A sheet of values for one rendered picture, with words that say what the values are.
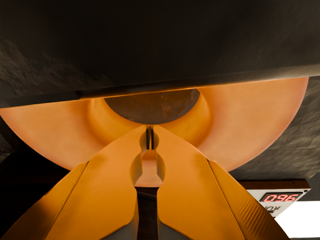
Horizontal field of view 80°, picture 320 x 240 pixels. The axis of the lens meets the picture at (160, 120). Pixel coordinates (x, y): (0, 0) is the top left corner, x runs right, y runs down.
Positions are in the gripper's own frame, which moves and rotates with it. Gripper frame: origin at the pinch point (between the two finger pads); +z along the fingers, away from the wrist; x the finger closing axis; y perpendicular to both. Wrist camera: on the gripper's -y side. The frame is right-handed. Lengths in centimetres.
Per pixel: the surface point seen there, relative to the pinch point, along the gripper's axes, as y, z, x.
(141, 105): 1.3, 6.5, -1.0
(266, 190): 26.1, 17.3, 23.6
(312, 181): 559, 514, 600
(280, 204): 33.7, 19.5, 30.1
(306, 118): 3.2, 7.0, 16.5
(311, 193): 572, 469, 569
